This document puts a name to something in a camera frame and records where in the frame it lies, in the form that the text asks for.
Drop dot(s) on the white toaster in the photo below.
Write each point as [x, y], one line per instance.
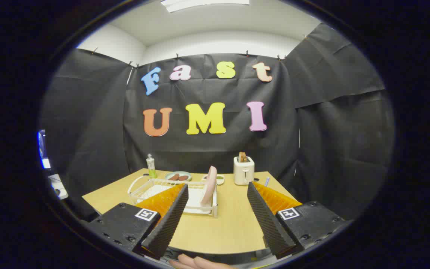
[243, 172]

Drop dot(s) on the blue lit screen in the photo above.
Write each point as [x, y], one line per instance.
[43, 149]

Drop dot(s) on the light green plate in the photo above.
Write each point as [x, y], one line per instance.
[177, 173]

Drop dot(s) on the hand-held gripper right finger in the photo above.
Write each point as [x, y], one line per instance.
[269, 224]

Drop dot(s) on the brown meat piece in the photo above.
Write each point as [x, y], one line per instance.
[174, 177]
[183, 178]

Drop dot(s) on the white device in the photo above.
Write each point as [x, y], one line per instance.
[59, 186]

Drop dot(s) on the brown bread slice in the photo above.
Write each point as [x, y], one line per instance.
[242, 157]

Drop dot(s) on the white divided bean tray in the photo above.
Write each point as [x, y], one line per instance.
[220, 180]

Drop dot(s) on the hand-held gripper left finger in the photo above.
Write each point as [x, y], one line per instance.
[168, 224]

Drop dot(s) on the ceiling light panel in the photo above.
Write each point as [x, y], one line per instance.
[203, 4]

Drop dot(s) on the pink plate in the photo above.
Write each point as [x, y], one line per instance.
[209, 186]

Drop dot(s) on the green clear bottle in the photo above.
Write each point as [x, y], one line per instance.
[151, 166]

